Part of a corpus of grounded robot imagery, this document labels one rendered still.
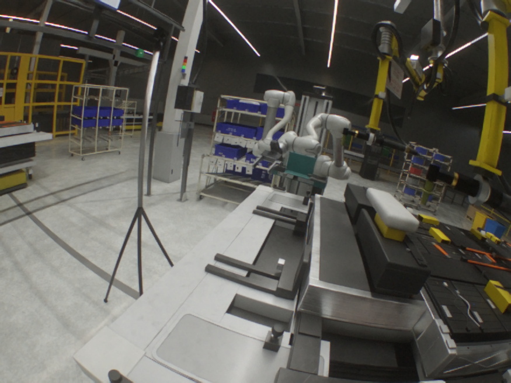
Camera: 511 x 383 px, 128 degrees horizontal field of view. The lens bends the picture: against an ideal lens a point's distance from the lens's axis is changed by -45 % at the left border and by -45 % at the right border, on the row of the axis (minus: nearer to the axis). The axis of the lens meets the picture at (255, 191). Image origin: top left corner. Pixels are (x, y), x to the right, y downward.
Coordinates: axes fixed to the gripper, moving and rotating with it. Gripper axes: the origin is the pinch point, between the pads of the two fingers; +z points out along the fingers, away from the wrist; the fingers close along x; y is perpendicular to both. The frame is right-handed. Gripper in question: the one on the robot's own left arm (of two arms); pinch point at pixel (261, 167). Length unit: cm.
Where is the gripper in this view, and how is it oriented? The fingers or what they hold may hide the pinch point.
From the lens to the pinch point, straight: 138.1
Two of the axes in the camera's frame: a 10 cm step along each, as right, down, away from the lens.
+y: 1.9, 6.9, 7.0
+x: -7.9, -3.2, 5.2
